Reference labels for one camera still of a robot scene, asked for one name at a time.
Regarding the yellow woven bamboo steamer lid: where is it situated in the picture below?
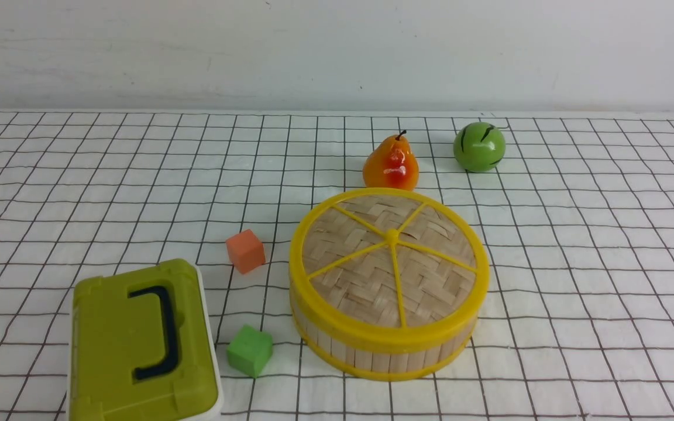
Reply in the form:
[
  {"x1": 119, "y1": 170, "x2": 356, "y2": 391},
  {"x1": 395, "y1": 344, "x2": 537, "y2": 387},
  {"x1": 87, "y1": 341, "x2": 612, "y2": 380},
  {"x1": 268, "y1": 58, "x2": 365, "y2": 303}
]
[{"x1": 289, "y1": 188, "x2": 490, "y2": 353}]

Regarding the yellow bamboo steamer basket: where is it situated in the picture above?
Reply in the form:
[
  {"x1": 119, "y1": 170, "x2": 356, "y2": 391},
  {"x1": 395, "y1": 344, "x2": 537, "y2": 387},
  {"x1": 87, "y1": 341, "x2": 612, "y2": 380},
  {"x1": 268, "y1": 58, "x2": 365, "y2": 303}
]
[{"x1": 290, "y1": 288, "x2": 478, "y2": 382}]

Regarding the orange red toy pear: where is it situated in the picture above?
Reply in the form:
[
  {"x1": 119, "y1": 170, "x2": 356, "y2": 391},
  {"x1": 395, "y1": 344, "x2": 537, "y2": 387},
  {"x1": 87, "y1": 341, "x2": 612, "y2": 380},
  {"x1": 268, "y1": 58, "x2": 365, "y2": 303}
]
[{"x1": 363, "y1": 130, "x2": 419, "y2": 191}]

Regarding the orange foam cube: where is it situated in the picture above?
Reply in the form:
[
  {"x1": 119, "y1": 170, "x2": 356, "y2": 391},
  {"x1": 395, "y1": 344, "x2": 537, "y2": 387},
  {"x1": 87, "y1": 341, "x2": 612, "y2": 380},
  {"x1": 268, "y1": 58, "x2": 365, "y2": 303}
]
[{"x1": 225, "y1": 229, "x2": 266, "y2": 274}]

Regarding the green toy apple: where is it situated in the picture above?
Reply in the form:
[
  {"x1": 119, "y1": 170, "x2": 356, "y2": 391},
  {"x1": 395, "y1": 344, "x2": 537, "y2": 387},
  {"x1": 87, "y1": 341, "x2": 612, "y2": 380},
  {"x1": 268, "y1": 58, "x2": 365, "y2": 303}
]
[{"x1": 453, "y1": 122, "x2": 506, "y2": 172}]

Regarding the green foam cube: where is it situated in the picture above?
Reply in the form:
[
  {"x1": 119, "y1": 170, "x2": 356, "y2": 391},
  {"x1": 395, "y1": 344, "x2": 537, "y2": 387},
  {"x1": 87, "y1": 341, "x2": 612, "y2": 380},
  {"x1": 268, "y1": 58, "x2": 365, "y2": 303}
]
[{"x1": 226, "y1": 325, "x2": 273, "y2": 378}]

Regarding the olive green lidded box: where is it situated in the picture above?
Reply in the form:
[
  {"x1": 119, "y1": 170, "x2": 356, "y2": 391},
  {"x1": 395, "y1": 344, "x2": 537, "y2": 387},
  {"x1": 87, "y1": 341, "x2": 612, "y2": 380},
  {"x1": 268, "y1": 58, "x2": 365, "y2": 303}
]
[{"x1": 65, "y1": 258, "x2": 224, "y2": 420}]

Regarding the white black grid tablecloth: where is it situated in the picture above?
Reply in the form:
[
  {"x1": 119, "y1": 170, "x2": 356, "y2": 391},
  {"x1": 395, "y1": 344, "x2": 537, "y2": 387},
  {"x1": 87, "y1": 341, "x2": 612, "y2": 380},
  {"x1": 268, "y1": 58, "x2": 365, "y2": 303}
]
[{"x1": 0, "y1": 111, "x2": 674, "y2": 420}]

